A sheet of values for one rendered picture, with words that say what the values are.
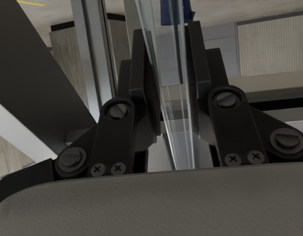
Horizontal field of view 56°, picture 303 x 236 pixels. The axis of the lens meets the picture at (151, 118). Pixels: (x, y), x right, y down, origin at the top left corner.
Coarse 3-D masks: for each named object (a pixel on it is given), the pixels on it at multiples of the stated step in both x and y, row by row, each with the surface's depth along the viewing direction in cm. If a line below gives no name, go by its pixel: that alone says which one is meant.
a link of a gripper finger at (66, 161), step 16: (144, 48) 11; (128, 64) 12; (144, 64) 11; (128, 80) 11; (144, 80) 10; (128, 96) 11; (144, 96) 10; (144, 112) 10; (96, 128) 10; (144, 128) 10; (160, 128) 12; (80, 144) 10; (144, 144) 11; (64, 160) 9; (80, 160) 9; (64, 176) 9; (80, 176) 9
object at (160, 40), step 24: (144, 0) 8; (168, 0) 8; (144, 24) 9; (168, 24) 9; (168, 48) 10; (168, 72) 11; (168, 96) 12; (168, 120) 14; (192, 144) 17; (192, 168) 20
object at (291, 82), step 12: (132, 0) 52; (132, 12) 52; (132, 24) 53; (132, 36) 53; (288, 72) 79; (300, 72) 75; (240, 84) 65; (252, 84) 62; (264, 84) 60; (276, 84) 57; (288, 84) 55; (300, 84) 53; (252, 96) 52
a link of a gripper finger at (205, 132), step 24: (192, 24) 12; (192, 48) 11; (216, 48) 12; (192, 72) 10; (216, 72) 11; (192, 96) 10; (192, 120) 12; (264, 120) 9; (264, 144) 8; (288, 144) 8
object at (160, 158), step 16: (272, 96) 23; (288, 96) 23; (160, 112) 24; (272, 112) 18; (288, 112) 18; (192, 128) 19; (160, 144) 20; (208, 144) 20; (160, 160) 23; (208, 160) 23
